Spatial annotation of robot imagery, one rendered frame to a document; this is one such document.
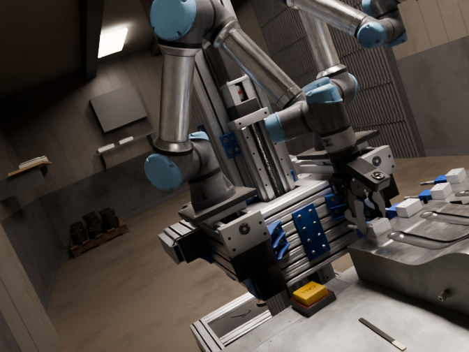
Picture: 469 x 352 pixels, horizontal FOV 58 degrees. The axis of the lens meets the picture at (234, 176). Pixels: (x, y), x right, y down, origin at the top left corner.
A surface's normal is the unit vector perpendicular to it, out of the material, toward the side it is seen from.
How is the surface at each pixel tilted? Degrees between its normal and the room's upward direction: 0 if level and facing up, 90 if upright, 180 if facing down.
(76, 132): 90
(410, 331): 0
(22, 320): 90
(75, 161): 90
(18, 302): 90
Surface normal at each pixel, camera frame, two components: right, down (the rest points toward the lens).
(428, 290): -0.84, 0.40
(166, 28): -0.40, 0.15
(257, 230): 0.33, 0.02
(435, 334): -0.37, -0.92
